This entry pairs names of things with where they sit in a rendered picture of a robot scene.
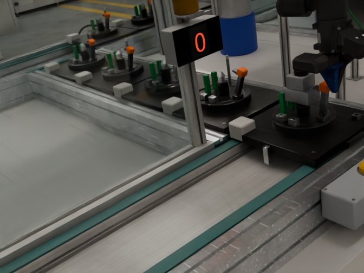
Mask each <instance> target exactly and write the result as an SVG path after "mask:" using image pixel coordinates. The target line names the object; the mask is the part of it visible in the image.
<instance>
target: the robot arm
mask: <svg viewBox="0 0 364 273"><path fill-rule="evenodd" d="M276 10H277V13H278V15H279V16H280V17H309V16H310V15H311V13H312V12H313V11H315V10H316V21H317V22H316V23H314V24H312V26H313V29H317V41H318V43H316V44H314V50H319V52H320V53H318V54H312V53H303V54H301V55H298V56H296V57H295V58H294V59H293V60H292V68H293V70H296V71H301V72H307V73H314V74H318V73H320V74H321V75H322V77H323V79H324V80H325V82H326V84H327V85H328V87H329V89H330V91H331V92H332V93H337V92H338V91H339V87H340V84H341V81H342V77H343V74H344V72H345V68H346V66H347V64H349V63H350V62H351V61H352V60H353V59H362V58H364V30H363V31H362V29H359V30H357V29H355V28H353V24H354V22H353V21H352V19H348V12H347V0H277V2H276Z"/></svg>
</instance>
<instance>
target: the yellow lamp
mask: <svg viewBox="0 0 364 273"><path fill-rule="evenodd" d="M172 4H173V10H174V14H175V15H189V14H193V13H195V12H198V11H199V4H198V0H172Z"/></svg>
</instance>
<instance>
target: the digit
mask: <svg viewBox="0 0 364 273"><path fill-rule="evenodd" d="M188 32H189V37H190V44H191V50H192V57H193V59H195V58H197V57H200V56H202V55H204V54H207V53H209V52H211V51H210V44H209V36H208V31H207V24H206V23H204V24H201V25H199V26H196V27H194V28H191V29H189V30H188Z"/></svg>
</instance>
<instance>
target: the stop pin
mask: <svg viewBox="0 0 364 273"><path fill-rule="evenodd" d="M263 156H264V163H266V164H268V165H269V164H271V163H272V155H271V146H268V145H265V146H263Z"/></svg>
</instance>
